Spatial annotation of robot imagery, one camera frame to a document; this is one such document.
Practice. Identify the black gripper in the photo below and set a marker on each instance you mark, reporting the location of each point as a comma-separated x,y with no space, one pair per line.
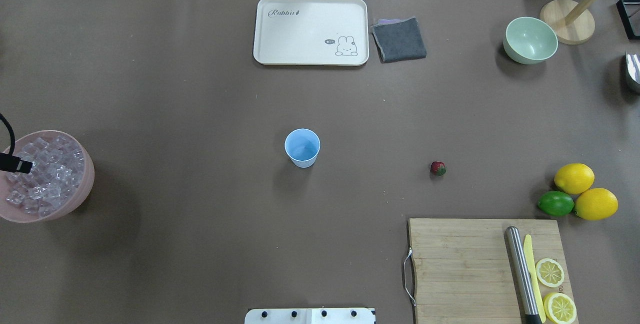
26,167

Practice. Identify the red strawberry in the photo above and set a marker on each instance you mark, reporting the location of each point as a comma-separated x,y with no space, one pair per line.
438,168

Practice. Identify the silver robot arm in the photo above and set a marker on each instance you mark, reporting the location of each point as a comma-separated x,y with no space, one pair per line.
11,134

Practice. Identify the pink bowl of ice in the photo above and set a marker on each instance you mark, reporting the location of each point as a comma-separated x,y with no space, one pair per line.
61,178

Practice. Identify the light blue plastic cup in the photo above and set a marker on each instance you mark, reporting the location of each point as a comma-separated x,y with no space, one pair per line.
302,146

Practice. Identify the wooden cup tree stand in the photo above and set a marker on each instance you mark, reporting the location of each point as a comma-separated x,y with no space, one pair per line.
571,21

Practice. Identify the cream rabbit tray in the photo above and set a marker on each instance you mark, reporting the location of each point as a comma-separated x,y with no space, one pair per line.
311,33

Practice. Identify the grey folded cloth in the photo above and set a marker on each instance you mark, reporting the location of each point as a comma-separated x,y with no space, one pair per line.
399,39

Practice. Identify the wooden cutting board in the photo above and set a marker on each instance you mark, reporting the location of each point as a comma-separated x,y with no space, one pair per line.
462,271

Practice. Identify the mint green bowl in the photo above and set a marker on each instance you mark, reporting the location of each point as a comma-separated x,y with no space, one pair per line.
529,41

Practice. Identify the green lime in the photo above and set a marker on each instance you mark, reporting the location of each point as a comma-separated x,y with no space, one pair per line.
556,203

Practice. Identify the lemon slice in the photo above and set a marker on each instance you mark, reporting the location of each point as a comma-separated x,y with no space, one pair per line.
550,272
560,308

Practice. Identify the yellow lemon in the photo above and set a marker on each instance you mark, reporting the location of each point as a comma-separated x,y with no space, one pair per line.
574,178
596,204

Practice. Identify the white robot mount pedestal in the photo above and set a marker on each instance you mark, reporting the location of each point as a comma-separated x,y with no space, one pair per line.
311,315

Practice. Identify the steel handled yellow knife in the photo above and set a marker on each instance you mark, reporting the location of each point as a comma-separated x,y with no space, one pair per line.
518,260

